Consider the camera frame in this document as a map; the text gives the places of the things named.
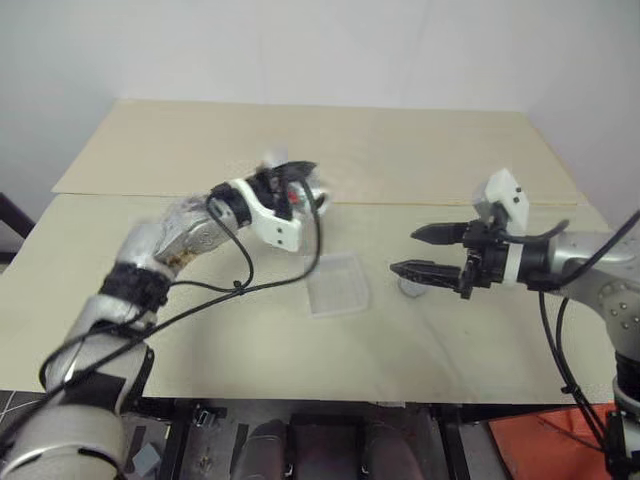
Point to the clear plastic box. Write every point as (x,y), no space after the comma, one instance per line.
(337,287)

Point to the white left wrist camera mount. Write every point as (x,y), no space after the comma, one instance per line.
(275,225)

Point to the dark furniture piece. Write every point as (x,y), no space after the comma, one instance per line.
(12,230)

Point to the black grid cutting mat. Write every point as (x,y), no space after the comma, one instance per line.
(12,407)

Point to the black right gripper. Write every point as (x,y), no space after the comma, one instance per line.
(482,260)

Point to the clear plastic jar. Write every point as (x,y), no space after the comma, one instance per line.
(320,186)

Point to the orange cloth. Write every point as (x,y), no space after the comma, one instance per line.
(540,440)

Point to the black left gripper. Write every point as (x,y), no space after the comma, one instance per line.
(275,192)

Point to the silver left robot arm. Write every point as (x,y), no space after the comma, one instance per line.
(90,320)

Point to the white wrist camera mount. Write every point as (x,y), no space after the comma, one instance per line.
(507,195)
(275,225)

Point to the dark rounded shape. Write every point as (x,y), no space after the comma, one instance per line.
(267,447)

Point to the grey jar lid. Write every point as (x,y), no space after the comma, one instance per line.
(412,291)

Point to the small grey tile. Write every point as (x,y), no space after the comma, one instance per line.
(147,461)

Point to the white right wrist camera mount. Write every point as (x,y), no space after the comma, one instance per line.
(507,195)

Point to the large beige table sheet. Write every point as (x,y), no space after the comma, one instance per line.
(300,350)

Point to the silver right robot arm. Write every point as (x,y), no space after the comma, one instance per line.
(575,255)

